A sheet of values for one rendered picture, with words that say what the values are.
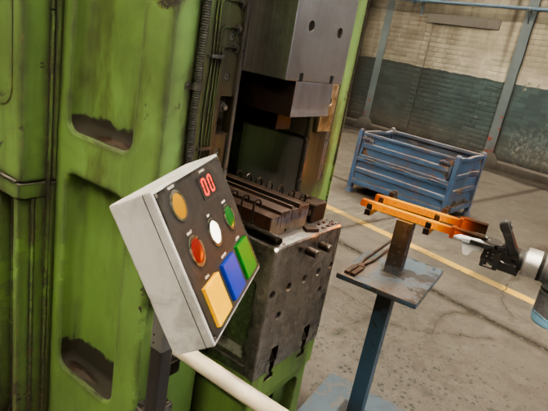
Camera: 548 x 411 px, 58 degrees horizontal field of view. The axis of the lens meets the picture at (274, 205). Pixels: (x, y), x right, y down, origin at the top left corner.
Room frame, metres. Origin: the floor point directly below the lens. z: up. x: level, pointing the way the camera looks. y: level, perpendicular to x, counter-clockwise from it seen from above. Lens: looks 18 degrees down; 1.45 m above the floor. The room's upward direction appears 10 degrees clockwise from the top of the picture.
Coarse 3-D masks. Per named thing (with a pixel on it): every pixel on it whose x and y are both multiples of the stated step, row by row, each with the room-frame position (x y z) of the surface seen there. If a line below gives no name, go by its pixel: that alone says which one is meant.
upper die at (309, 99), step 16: (256, 80) 1.40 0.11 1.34; (272, 80) 1.37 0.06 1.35; (240, 96) 1.43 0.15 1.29; (256, 96) 1.40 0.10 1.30; (272, 96) 1.37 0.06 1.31; (288, 96) 1.34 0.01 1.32; (304, 96) 1.37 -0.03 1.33; (320, 96) 1.45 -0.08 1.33; (272, 112) 1.36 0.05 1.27; (288, 112) 1.33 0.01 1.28; (304, 112) 1.39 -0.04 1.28; (320, 112) 1.46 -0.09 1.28
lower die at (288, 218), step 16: (240, 192) 1.49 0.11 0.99; (256, 192) 1.49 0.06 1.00; (272, 192) 1.51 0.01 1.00; (256, 208) 1.39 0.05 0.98; (272, 208) 1.39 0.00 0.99; (288, 208) 1.42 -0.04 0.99; (304, 208) 1.48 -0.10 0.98; (256, 224) 1.36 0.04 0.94; (272, 224) 1.34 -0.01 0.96; (288, 224) 1.41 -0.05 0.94; (304, 224) 1.49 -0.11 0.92
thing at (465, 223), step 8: (376, 200) 1.80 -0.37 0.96; (384, 200) 1.78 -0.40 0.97; (392, 200) 1.77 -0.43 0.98; (400, 208) 1.75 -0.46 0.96; (408, 208) 1.74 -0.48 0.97; (416, 208) 1.73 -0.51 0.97; (424, 208) 1.73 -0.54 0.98; (432, 216) 1.70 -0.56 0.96; (440, 216) 1.69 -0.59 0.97; (448, 216) 1.68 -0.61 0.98; (456, 224) 1.66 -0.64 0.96; (464, 224) 1.66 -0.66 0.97; (472, 224) 1.65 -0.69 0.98; (480, 224) 1.63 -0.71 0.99; (488, 224) 1.64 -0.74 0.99; (480, 232) 1.63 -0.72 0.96
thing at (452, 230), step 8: (368, 200) 1.71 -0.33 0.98; (376, 208) 1.68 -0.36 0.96; (384, 208) 1.66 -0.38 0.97; (392, 208) 1.66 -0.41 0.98; (400, 216) 1.63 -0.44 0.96; (408, 216) 1.62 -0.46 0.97; (416, 216) 1.61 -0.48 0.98; (424, 224) 1.59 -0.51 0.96; (432, 224) 1.58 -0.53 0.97; (440, 224) 1.57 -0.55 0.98; (448, 232) 1.55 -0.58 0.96; (456, 232) 1.55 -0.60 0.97; (464, 232) 1.53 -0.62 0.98; (472, 232) 1.53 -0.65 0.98
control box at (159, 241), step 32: (160, 192) 0.76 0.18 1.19; (192, 192) 0.87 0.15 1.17; (224, 192) 1.02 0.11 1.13; (128, 224) 0.73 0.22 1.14; (160, 224) 0.73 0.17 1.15; (192, 224) 0.82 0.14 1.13; (224, 224) 0.95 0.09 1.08; (160, 256) 0.72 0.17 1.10; (192, 256) 0.76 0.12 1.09; (224, 256) 0.89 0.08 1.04; (160, 288) 0.72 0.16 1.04; (192, 288) 0.72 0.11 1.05; (160, 320) 0.72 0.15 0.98; (192, 320) 0.72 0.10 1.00; (224, 320) 0.78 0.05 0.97
